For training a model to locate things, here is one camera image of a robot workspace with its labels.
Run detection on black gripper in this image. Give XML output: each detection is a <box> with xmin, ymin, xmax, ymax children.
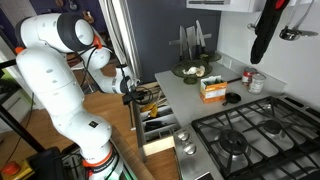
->
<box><xmin>122</xmin><ymin>87</ymin><xmax>145</xmax><ymax>105</ymax></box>

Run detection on yellow smiley silicone spatula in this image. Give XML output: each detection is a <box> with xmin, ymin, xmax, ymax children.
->
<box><xmin>149</xmin><ymin>90</ymin><xmax>162</xmax><ymax>118</ymax></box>

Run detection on grey top drawer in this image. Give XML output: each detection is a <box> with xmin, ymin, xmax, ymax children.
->
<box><xmin>130</xmin><ymin>82</ymin><xmax>180</xmax><ymax>162</ymax></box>

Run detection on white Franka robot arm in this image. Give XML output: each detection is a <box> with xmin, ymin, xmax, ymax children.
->
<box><xmin>16</xmin><ymin>13</ymin><xmax>138</xmax><ymax>180</ymax></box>

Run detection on white cutlery tray organizer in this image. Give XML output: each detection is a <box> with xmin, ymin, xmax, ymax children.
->
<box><xmin>139</xmin><ymin>99</ymin><xmax>180</xmax><ymax>142</ymax></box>

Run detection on large green glass cake stand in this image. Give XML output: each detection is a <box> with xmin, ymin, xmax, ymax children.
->
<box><xmin>171</xmin><ymin>60</ymin><xmax>212</xmax><ymax>85</ymax></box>

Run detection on magnetic knife rack with knives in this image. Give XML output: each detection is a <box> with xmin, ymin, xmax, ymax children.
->
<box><xmin>169</xmin><ymin>20</ymin><xmax>212</xmax><ymax>60</ymax></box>

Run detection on orange white carton box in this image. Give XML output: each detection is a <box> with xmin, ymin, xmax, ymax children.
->
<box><xmin>200</xmin><ymin>75</ymin><xmax>227</xmax><ymax>103</ymax></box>

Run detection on small green glass cake stand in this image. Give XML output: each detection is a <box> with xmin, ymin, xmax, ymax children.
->
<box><xmin>200</xmin><ymin>53</ymin><xmax>221</xmax><ymax>64</ymax></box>

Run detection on small black cast iron pan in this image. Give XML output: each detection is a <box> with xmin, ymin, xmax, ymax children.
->
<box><xmin>223</xmin><ymin>93</ymin><xmax>241</xmax><ymax>106</ymax></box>

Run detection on red lid tin can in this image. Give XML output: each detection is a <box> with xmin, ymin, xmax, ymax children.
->
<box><xmin>242</xmin><ymin>67</ymin><xmax>257</xmax><ymax>86</ymax></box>

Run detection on white upper cabinet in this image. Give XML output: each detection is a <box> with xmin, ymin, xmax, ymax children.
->
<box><xmin>186</xmin><ymin>0</ymin><xmax>266</xmax><ymax>13</ymax></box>

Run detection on red emergency stop button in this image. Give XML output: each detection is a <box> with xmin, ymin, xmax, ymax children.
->
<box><xmin>1</xmin><ymin>160</ymin><xmax>34</xmax><ymax>180</ymax></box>

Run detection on stainless gas stove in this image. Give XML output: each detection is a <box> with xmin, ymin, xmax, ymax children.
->
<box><xmin>174</xmin><ymin>96</ymin><xmax>320</xmax><ymax>180</ymax></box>

